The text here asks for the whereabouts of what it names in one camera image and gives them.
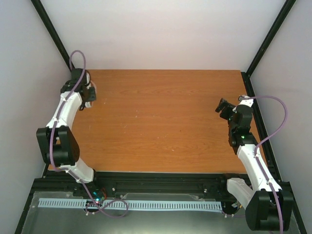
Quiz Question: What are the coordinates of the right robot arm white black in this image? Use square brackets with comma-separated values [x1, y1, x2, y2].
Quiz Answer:
[215, 95, 294, 233]

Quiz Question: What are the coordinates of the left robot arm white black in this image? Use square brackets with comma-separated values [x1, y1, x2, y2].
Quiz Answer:
[36, 68, 101, 196]

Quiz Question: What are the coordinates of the small circuit board with led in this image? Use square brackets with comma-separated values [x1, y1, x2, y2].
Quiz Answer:
[93, 191, 107, 204]

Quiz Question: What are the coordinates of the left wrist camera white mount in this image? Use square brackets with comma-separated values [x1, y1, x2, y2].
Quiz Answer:
[80, 72, 97, 111]

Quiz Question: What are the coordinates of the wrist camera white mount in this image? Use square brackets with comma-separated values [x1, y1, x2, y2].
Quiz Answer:
[80, 72, 97, 111]
[238, 95, 254, 108]

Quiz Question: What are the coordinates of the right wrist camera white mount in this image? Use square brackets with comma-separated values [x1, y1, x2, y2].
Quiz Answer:
[238, 95, 254, 108]

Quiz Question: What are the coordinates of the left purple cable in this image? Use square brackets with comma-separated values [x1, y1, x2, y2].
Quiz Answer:
[50, 50, 129, 218]

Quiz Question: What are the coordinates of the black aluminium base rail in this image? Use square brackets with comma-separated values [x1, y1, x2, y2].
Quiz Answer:
[31, 171, 251, 200]

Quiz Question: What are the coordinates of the left black frame post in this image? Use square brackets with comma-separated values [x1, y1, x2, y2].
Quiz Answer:
[31, 0, 74, 69]

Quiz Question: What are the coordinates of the black frame post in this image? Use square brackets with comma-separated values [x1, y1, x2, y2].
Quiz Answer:
[31, 0, 74, 69]
[245, 0, 297, 75]

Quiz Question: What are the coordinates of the light blue slotted cable duct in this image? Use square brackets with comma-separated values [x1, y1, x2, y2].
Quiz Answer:
[38, 198, 222, 213]

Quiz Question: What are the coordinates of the right black frame post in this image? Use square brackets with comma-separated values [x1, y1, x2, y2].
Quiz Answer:
[245, 0, 297, 75]

